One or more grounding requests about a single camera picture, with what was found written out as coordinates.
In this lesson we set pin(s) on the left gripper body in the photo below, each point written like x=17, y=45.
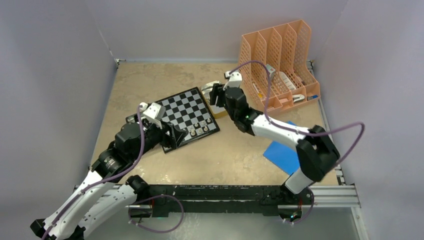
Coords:
x=154, y=135

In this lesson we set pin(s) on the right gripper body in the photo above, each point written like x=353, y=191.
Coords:
x=219, y=90

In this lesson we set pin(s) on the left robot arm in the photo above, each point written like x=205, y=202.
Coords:
x=97, y=198

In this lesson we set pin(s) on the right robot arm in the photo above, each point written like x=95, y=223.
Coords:
x=316, y=152

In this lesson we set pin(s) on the silver tray of black pieces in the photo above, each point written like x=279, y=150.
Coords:
x=135, y=118

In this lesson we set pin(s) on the yellow tray of white pieces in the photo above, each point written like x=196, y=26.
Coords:
x=217, y=111

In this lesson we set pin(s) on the black and white chessboard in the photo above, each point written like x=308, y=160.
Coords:
x=187, y=108

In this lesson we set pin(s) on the white stapler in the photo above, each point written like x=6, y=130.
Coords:
x=298, y=98

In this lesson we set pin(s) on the orange file organizer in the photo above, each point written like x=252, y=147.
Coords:
x=274, y=67

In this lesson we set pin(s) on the blue flat sheet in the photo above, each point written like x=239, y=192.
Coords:
x=283, y=156

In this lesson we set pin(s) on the black base bar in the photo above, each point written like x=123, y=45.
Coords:
x=268, y=200

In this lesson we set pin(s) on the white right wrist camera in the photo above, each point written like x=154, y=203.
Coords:
x=234, y=79

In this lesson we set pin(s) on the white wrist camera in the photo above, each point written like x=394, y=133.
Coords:
x=234, y=79
x=152, y=112

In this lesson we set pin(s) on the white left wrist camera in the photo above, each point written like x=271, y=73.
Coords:
x=152, y=112

